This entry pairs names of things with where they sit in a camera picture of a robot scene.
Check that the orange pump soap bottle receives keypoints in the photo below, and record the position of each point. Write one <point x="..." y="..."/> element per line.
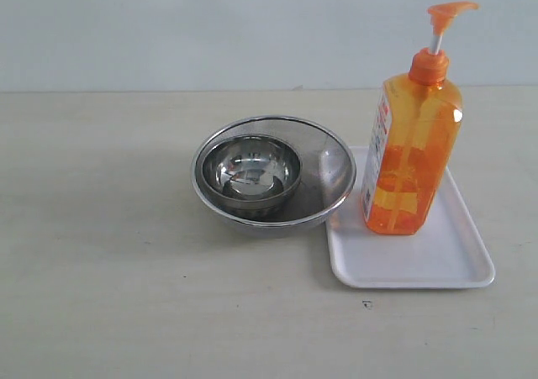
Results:
<point x="418" y="117"/>

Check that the steel mesh strainer bowl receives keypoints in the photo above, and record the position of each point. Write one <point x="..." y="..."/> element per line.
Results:
<point x="328" y="176"/>

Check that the small stainless steel bowl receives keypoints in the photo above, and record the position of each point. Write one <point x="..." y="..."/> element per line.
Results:
<point x="251" y="172"/>

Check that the white rectangular plastic tray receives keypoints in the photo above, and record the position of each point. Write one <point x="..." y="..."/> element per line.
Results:
<point x="448" y="252"/>

